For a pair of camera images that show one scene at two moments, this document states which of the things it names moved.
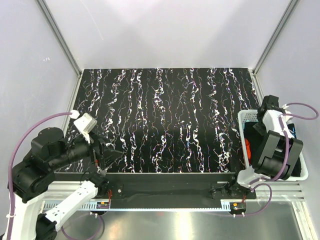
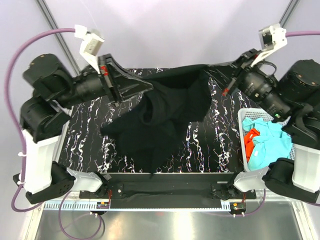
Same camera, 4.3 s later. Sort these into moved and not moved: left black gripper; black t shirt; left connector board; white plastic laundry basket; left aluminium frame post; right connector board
Moved: black t shirt; left black gripper
Not moved: right connector board; left aluminium frame post; left connector board; white plastic laundry basket
